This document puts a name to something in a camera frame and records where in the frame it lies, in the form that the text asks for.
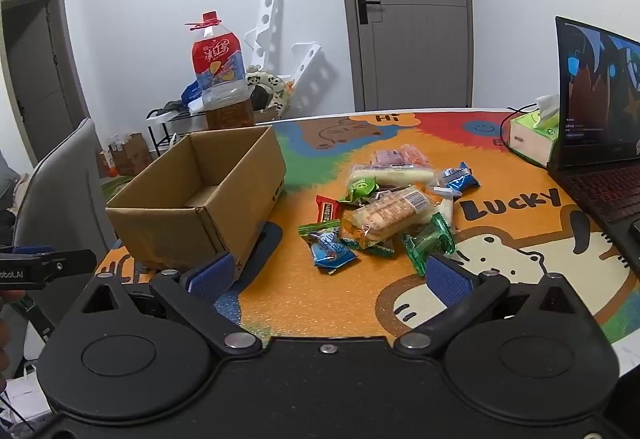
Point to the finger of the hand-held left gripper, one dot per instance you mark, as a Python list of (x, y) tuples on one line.
[(32, 249), (70, 263)]

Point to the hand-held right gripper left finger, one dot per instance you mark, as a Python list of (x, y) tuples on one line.
[(212, 276)]

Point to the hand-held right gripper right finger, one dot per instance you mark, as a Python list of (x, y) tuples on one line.
[(447, 280)]

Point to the clear green snack packet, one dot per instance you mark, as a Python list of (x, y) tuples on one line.
[(430, 244)]

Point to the brown cardboard box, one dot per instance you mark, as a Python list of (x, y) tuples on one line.
[(200, 229)]

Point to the white stick snack packet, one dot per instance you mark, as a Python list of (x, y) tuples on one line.
[(445, 211)]

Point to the green striped snack packet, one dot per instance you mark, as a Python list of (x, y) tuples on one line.
[(382, 249)]

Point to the silver snack packet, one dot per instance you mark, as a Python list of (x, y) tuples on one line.
[(395, 214)]

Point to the blue and white snack packet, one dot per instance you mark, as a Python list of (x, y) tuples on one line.
[(457, 178)]

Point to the small green snack packet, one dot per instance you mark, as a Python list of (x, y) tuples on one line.
[(311, 229)]

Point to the long white cake packet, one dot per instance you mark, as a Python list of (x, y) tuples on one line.
[(395, 175)]

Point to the blue candy snack packet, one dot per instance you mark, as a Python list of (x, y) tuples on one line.
[(330, 249)]

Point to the green snack packet red print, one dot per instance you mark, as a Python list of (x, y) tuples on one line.
[(362, 189)]

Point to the pink snack packet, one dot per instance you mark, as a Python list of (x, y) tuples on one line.
[(395, 156)]

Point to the grey office chair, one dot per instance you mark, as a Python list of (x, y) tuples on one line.
[(65, 189)]

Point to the colourful cartoon table mat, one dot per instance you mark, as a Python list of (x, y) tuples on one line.
[(325, 299)]

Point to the orange cardboard cartons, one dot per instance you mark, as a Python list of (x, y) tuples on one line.
[(125, 156)]

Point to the green tissue box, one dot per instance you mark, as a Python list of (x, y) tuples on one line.
[(530, 139)]

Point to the black shoe rack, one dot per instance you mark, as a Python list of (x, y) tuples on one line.
[(167, 116)]

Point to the dark side door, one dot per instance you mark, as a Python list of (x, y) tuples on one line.
[(30, 69)]

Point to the blue and white bag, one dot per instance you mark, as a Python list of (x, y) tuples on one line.
[(191, 94)]

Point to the large iced tea bottle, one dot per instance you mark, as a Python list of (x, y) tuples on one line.
[(217, 59)]

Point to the short white perforated board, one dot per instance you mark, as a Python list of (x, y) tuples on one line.
[(305, 64)]

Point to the grey room door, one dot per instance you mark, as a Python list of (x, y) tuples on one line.
[(415, 44)]

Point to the black laptop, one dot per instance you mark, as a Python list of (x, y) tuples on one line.
[(595, 84)]

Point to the tall white perforated board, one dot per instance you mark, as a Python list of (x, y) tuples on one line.
[(265, 26)]

